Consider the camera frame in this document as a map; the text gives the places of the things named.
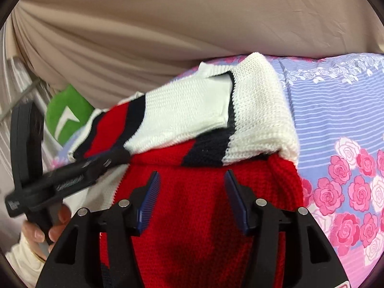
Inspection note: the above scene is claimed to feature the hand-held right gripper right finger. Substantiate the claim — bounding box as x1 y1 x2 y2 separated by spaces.
224 169 350 288

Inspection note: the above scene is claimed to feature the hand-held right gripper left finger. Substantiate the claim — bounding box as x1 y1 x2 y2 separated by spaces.
35 170 161 288

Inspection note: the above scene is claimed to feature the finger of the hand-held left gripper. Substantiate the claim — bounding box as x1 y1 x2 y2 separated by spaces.
45 148 131 193

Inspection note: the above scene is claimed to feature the red white navy knit sweater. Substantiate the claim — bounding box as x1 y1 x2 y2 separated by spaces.
67 52 304 288

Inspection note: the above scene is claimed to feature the person's left forearm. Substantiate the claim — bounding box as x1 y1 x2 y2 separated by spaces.
4 232 46 280

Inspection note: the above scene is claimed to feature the person's left hand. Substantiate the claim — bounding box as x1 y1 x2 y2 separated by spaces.
22 203 72 248

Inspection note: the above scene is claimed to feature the green cushion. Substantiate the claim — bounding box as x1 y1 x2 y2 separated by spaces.
45 84 95 146

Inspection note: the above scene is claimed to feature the shiny grey curtain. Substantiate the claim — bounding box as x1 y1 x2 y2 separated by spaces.
0 21 72 249

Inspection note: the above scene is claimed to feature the floral pink purple bed sheet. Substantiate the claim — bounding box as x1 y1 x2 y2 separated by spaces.
49 52 384 288

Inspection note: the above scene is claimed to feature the beige draped fabric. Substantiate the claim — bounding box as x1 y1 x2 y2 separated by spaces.
10 0 384 109

